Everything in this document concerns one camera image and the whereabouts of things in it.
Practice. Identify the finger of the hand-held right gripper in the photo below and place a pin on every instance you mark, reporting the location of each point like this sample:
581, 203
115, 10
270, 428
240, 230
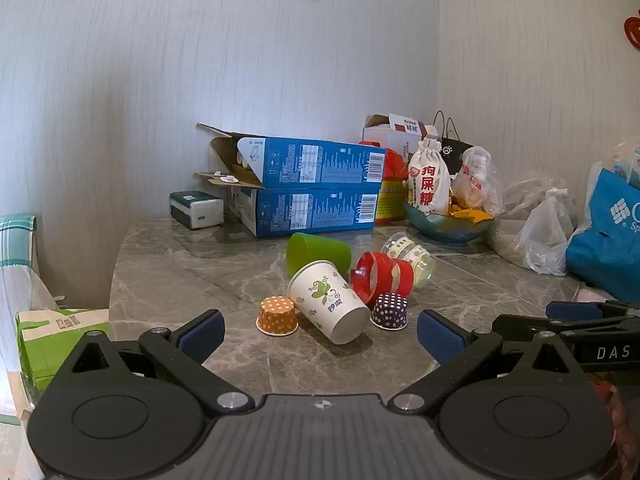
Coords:
575, 309

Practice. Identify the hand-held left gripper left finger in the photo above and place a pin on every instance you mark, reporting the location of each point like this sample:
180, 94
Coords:
201, 334

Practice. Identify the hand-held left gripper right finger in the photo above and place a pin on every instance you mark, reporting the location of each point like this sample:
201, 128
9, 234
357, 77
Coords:
440, 336

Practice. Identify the purple dotted paper cup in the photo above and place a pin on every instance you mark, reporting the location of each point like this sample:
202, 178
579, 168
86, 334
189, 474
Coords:
390, 310

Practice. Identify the clear labelled plastic cup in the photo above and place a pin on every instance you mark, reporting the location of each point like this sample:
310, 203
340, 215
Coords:
417, 262

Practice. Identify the orange dotted paper cup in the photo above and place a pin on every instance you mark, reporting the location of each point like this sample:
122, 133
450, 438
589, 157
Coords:
276, 312

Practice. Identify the red plastic cup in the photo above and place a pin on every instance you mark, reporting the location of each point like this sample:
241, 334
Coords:
382, 271

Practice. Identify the white leaf-print paper cup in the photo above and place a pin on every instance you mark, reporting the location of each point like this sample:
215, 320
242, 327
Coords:
325, 301

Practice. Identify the green plastic cup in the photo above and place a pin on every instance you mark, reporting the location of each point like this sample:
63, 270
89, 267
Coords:
312, 255

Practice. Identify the blue shopping bag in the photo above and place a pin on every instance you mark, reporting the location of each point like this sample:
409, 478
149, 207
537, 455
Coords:
607, 240

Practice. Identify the white plastic bag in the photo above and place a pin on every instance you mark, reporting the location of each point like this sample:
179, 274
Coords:
542, 230

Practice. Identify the blue ceramic bowl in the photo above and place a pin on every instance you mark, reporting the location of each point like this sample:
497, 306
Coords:
445, 230

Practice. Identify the yellow snack packet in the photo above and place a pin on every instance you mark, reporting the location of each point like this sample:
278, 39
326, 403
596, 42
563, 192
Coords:
472, 215

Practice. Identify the yellow red box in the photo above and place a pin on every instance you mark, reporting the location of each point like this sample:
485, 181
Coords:
390, 202

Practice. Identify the green cardboard box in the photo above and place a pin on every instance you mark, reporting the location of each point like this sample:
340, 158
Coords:
55, 345

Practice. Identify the clear snack bag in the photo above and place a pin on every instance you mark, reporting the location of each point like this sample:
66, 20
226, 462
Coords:
477, 182

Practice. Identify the red plastic bag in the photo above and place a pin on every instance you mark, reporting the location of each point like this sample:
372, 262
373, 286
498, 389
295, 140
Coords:
396, 165

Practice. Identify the black paper bag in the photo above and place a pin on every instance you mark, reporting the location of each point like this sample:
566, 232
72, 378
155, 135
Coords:
456, 152

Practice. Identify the plaid cloth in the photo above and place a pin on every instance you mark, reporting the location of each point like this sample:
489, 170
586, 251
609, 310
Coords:
15, 245

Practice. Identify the open blue cardboard box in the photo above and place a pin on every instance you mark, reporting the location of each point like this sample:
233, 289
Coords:
312, 160

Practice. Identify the white red carton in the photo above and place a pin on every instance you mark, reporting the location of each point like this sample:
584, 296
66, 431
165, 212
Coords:
395, 132

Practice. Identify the red wall ornament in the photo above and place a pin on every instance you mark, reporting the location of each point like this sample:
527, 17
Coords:
633, 30

